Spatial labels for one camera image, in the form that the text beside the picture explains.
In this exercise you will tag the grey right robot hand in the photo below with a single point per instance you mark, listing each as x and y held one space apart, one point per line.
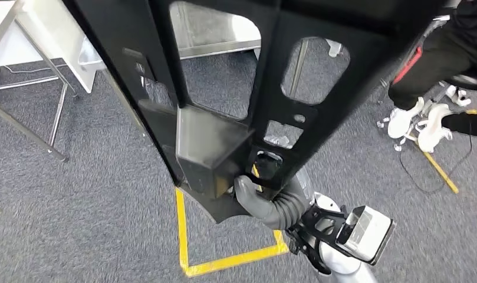
257 207

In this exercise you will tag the black plastic panel part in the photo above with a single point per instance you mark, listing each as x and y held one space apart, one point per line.
222 148

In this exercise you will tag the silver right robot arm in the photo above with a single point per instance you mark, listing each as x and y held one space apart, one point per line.
293 207

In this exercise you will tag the yellow floor tape marking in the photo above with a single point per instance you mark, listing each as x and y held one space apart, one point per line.
181 234
441 172

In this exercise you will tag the person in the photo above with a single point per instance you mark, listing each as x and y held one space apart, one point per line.
437 58

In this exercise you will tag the office chair with casters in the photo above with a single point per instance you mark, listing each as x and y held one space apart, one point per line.
461 80

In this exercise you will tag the white partition panel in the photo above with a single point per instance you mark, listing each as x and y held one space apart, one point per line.
58 23

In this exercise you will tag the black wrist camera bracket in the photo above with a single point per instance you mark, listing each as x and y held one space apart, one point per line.
320 218

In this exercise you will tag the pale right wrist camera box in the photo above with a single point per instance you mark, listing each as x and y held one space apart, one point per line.
367 234

